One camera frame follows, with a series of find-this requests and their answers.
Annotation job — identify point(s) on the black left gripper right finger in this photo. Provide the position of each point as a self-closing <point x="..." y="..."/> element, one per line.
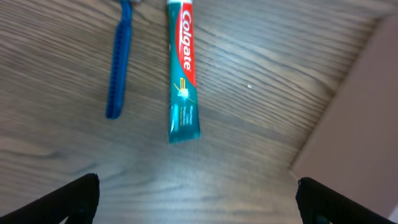
<point x="320" y="204"/>

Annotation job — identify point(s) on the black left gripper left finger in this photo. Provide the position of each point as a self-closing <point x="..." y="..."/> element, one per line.
<point x="75" y="202"/>

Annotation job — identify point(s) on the pink cardboard box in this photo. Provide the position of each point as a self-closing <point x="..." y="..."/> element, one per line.
<point x="353" y="149"/>

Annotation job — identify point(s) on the blue disposable razor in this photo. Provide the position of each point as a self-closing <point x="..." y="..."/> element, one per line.
<point x="121" y="50"/>

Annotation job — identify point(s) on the Colgate toothpaste tube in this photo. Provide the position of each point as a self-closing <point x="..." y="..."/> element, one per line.
<point x="184" y="122"/>

